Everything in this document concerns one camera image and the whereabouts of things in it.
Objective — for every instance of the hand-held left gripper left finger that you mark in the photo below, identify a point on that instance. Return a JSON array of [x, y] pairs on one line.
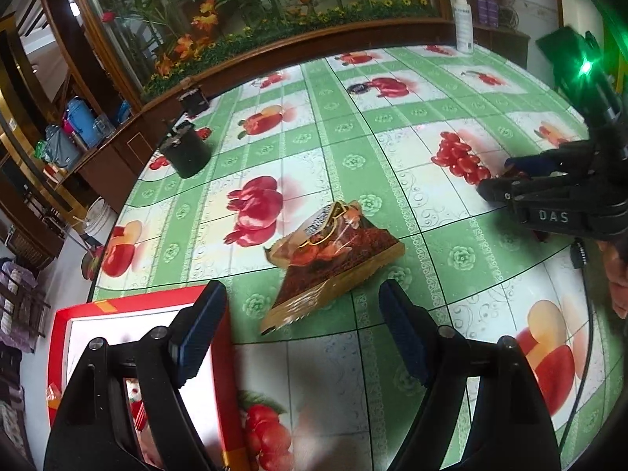
[[196, 333]]

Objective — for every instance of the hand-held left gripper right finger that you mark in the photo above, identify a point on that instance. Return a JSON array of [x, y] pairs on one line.
[[407, 338]]

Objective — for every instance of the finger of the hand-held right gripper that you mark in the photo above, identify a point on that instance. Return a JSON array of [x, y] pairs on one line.
[[544, 161], [554, 206]]

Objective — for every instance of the red cardboard box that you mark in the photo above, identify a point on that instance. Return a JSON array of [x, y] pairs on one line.
[[230, 402]]

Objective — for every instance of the gold brown snack packet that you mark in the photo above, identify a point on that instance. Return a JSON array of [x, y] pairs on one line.
[[338, 260]]

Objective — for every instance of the person's right hand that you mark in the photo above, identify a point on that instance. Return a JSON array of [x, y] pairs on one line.
[[619, 279]]

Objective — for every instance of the wooden side table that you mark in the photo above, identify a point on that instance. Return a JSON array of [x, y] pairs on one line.
[[505, 44]]

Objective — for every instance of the purple bottle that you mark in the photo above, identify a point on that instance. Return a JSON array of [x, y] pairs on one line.
[[493, 10], [482, 9]]

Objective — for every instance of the white plastic bottle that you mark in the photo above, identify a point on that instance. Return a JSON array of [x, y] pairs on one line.
[[464, 24]]

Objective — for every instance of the white bucket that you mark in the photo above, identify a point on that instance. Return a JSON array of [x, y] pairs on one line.
[[100, 221]]

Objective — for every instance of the chair with purple cushions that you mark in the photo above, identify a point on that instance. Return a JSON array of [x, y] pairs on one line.
[[19, 299]]

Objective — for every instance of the black round container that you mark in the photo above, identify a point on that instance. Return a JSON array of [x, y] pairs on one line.
[[189, 152]]

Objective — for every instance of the wooden side cabinet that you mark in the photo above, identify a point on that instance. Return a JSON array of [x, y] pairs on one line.
[[113, 167]]

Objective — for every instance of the green fruit-print tablecloth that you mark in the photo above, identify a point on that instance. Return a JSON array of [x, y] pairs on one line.
[[343, 157]]

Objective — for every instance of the dark blue bottle cap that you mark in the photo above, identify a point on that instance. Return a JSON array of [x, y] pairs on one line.
[[357, 89]]

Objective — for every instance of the clear glass jug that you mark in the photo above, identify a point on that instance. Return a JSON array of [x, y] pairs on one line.
[[104, 126]]

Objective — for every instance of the grey blue kettle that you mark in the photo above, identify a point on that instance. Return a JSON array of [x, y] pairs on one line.
[[61, 149]]

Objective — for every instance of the small dark box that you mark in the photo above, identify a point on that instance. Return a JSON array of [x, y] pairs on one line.
[[194, 100]]

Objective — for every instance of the blue thermos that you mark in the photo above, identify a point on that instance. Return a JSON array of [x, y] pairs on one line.
[[82, 122]]

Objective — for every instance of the green bag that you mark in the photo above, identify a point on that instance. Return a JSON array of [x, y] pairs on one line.
[[41, 149]]

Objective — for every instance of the pink thermos flask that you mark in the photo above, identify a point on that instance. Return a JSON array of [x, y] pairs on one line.
[[67, 126]]

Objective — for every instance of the glass artificial flower display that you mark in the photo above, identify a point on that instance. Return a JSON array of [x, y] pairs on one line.
[[255, 14]]

